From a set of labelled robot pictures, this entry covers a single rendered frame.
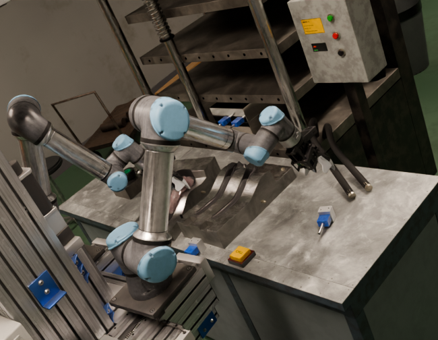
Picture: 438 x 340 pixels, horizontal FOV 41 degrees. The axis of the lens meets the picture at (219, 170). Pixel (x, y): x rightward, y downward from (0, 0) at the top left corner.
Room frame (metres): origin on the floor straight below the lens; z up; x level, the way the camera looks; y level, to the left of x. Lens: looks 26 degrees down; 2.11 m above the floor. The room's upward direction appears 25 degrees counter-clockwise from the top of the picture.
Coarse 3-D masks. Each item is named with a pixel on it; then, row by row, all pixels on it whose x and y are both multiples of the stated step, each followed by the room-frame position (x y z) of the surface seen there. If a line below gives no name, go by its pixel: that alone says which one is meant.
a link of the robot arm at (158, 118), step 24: (144, 96) 1.65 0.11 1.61; (144, 120) 1.56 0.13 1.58; (168, 120) 1.52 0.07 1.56; (144, 144) 1.53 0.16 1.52; (168, 144) 1.51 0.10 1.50; (144, 168) 1.53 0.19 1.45; (168, 168) 1.51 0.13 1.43; (144, 192) 1.50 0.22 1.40; (168, 192) 1.50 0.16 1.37; (144, 216) 1.48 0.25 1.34; (144, 240) 1.44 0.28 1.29; (168, 240) 1.46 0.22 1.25; (144, 264) 1.40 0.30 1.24; (168, 264) 1.43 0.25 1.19
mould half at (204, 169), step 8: (184, 160) 2.68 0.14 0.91; (192, 160) 2.64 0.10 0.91; (200, 160) 2.60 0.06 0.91; (208, 160) 2.56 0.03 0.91; (176, 168) 2.63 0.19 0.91; (184, 168) 2.59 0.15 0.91; (192, 168) 2.55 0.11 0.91; (200, 168) 2.51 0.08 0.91; (208, 168) 2.51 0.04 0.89; (216, 168) 2.55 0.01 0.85; (200, 176) 2.49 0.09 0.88; (208, 176) 2.49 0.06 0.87; (216, 176) 2.53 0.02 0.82; (200, 184) 2.43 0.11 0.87; (208, 184) 2.47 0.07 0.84; (184, 192) 2.38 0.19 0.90; (192, 192) 2.37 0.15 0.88; (200, 192) 2.41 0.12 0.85; (208, 192) 2.45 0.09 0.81; (184, 200) 2.32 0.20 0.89; (192, 200) 2.35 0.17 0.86; (200, 200) 2.39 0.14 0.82; (176, 208) 2.32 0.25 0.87; (184, 208) 2.29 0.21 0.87; (176, 216) 2.28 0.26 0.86; (168, 224) 2.24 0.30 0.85; (176, 224) 2.22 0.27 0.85; (176, 232) 2.20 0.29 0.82
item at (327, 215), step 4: (320, 208) 1.86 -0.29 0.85; (324, 208) 1.85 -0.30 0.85; (328, 208) 1.83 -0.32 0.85; (332, 208) 1.84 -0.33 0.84; (320, 212) 1.84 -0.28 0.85; (324, 212) 1.83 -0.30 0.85; (328, 212) 1.82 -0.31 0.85; (332, 212) 1.83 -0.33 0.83; (320, 216) 1.83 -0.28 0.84; (324, 216) 1.82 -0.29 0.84; (328, 216) 1.81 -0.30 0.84; (332, 216) 1.82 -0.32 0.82; (320, 220) 1.81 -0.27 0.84; (324, 220) 1.80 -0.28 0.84; (328, 220) 1.79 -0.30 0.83; (332, 220) 1.82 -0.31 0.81; (320, 224) 1.80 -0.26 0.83; (324, 224) 1.79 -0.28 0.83; (328, 224) 1.79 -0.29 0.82; (320, 228) 1.77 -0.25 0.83; (320, 232) 1.75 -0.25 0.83
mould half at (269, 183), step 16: (240, 176) 2.23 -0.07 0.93; (256, 176) 2.16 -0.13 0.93; (272, 176) 2.17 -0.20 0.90; (288, 176) 2.22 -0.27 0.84; (224, 192) 2.22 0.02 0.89; (256, 192) 2.11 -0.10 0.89; (272, 192) 2.15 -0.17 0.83; (192, 208) 2.22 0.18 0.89; (208, 208) 2.16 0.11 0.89; (240, 208) 2.06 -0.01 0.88; (256, 208) 2.09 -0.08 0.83; (192, 224) 2.09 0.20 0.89; (224, 224) 1.99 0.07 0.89; (240, 224) 2.03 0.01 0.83; (208, 240) 2.03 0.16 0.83; (224, 240) 1.97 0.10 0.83
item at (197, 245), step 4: (192, 240) 2.04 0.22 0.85; (196, 240) 2.02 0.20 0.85; (200, 240) 2.01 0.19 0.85; (192, 244) 2.02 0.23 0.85; (196, 244) 2.00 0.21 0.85; (200, 244) 2.01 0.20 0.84; (204, 244) 2.02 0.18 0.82; (188, 248) 2.01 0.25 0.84; (192, 248) 2.00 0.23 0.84; (196, 248) 2.00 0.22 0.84; (200, 248) 2.00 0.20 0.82; (204, 248) 2.01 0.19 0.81; (188, 252) 1.99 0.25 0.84; (192, 252) 1.98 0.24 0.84; (196, 252) 1.99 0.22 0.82; (200, 252) 2.00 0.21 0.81
